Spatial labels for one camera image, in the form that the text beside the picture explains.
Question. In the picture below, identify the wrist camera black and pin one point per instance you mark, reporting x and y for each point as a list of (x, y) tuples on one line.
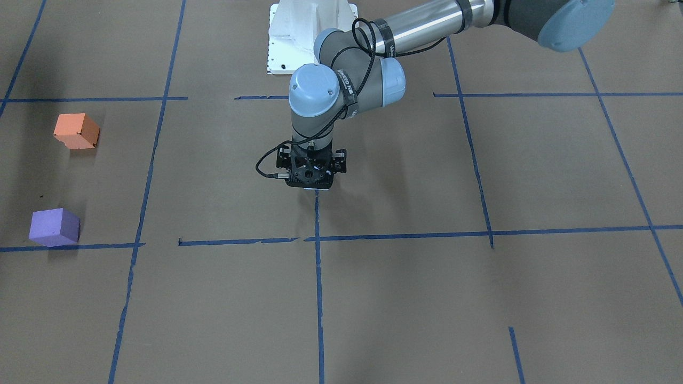
[(311, 163)]

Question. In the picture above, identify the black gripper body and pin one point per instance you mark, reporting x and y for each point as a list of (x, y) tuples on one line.
[(339, 160)]

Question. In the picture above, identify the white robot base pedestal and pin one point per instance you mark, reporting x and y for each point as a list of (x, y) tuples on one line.
[(294, 26)]

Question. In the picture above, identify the purple foam block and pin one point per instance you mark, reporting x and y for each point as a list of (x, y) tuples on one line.
[(55, 227)]

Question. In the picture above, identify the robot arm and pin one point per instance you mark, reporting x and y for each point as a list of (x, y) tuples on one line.
[(358, 70)]

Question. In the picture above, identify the orange foam block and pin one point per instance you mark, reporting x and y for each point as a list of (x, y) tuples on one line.
[(77, 131)]

